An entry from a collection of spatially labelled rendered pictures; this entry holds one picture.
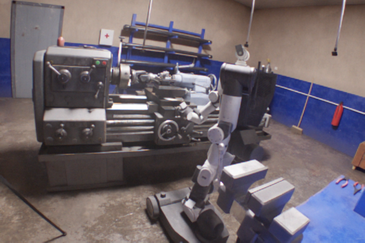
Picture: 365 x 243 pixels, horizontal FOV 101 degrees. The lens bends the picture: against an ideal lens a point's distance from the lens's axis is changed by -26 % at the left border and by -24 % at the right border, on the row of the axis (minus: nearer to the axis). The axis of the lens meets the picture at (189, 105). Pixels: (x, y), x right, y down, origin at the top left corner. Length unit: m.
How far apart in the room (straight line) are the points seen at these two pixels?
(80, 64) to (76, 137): 0.61
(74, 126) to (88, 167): 0.50
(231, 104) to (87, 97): 1.26
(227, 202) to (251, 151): 0.39
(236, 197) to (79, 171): 1.63
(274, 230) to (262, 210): 0.07
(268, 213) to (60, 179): 1.87
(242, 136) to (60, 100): 1.44
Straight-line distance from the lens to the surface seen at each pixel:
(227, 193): 0.69
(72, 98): 1.78
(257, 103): 1.01
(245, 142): 1.03
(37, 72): 1.78
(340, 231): 1.00
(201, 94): 2.28
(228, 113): 0.87
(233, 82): 0.85
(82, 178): 2.10
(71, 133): 1.74
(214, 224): 1.45
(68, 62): 1.72
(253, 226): 0.63
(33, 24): 5.09
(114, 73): 1.94
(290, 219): 0.59
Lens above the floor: 1.40
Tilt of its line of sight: 15 degrees down
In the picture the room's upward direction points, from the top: 10 degrees clockwise
